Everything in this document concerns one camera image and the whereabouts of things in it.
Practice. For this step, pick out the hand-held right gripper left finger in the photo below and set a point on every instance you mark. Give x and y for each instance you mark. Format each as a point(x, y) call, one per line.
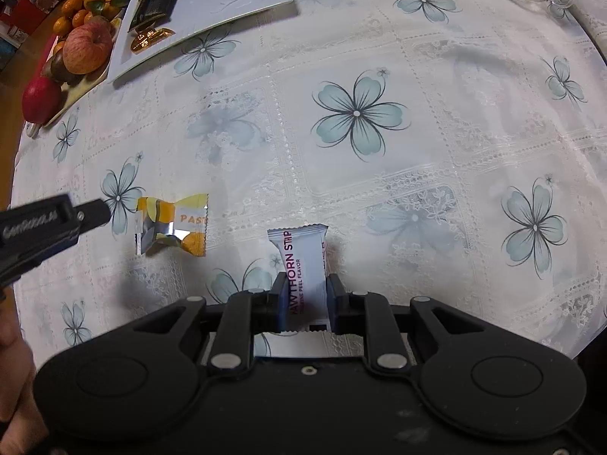
point(278, 303)

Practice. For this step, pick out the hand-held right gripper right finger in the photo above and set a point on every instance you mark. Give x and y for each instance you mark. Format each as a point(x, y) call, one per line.
point(334, 303)

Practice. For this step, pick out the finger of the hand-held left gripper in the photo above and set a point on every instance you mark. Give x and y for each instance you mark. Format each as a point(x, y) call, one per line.
point(95, 213)

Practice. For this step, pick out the white pink snack packet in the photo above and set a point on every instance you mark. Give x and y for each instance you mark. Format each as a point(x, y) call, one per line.
point(303, 265)

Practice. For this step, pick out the silver orange snack packet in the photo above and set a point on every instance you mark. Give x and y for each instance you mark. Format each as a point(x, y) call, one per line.
point(166, 222)

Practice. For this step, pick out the person's left hand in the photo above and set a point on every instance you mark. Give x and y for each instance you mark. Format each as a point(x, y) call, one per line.
point(14, 365)

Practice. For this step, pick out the small white object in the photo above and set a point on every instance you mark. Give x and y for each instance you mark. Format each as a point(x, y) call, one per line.
point(32, 129)

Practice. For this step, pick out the wooden fruit tray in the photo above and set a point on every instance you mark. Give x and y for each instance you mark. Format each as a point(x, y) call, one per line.
point(78, 92)

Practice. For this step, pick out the red fruit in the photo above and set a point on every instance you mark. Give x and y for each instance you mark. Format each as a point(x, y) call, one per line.
point(41, 99)

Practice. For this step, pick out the dark purple fruit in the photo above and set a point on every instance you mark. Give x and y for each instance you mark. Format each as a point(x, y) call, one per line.
point(59, 70)

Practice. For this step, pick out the white floral tablecloth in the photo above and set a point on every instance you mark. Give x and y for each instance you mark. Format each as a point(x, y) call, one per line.
point(427, 175)

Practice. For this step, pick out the red yellow apple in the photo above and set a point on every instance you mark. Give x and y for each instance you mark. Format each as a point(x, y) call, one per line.
point(87, 47)

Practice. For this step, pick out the gold orange wrapped snack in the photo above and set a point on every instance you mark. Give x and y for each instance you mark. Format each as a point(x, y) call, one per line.
point(151, 39)

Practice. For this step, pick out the pile of leafy mandarins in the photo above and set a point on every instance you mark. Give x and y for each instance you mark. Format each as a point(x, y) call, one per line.
point(73, 4)

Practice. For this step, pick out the black snack packet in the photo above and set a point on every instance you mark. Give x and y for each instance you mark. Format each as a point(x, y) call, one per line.
point(154, 2)

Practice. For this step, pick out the cluttered shelf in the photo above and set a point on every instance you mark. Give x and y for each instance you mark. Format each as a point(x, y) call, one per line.
point(23, 0)

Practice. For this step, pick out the white rectangular plate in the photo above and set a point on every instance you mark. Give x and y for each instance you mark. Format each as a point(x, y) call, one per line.
point(227, 4)

